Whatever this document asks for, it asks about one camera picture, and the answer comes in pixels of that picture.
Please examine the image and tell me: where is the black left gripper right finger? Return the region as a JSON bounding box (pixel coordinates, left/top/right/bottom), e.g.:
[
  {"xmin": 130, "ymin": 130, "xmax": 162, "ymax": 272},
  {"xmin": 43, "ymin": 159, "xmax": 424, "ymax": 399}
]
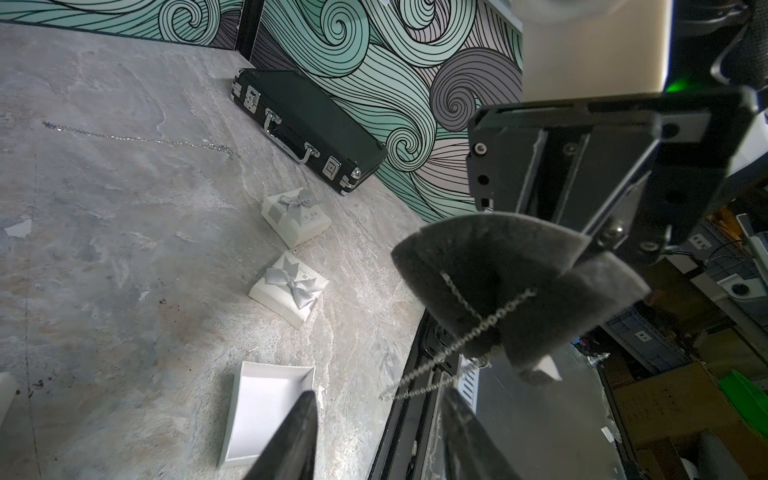
[{"xmin": 440, "ymin": 388, "xmax": 521, "ymax": 480}]

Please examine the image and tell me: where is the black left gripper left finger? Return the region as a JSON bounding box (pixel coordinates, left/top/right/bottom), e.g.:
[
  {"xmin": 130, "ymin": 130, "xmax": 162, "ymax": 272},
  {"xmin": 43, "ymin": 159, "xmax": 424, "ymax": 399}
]
[{"xmin": 244, "ymin": 390, "xmax": 318, "ymax": 480}]

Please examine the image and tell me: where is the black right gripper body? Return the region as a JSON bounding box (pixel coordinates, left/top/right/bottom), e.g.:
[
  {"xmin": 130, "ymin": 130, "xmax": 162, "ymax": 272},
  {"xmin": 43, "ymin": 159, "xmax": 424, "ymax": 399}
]
[{"xmin": 466, "ymin": 86, "xmax": 758, "ymax": 264}]

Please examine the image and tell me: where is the silver pearl necklace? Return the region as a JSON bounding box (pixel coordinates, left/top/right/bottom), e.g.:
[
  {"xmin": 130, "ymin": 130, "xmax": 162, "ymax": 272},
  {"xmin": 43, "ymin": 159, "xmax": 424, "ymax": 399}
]
[{"xmin": 41, "ymin": 121, "xmax": 241, "ymax": 160}]

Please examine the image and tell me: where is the black case on table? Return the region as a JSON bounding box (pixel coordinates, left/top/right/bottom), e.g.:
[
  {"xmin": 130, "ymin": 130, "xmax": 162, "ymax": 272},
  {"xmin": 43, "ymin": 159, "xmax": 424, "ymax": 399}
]
[{"xmin": 231, "ymin": 68, "xmax": 387, "ymax": 195}]

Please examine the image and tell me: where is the right black corner post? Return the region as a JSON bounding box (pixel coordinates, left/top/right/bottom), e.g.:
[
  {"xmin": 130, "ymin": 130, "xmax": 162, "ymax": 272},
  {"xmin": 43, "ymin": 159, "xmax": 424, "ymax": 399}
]
[{"xmin": 235, "ymin": 0, "xmax": 265, "ymax": 60}]

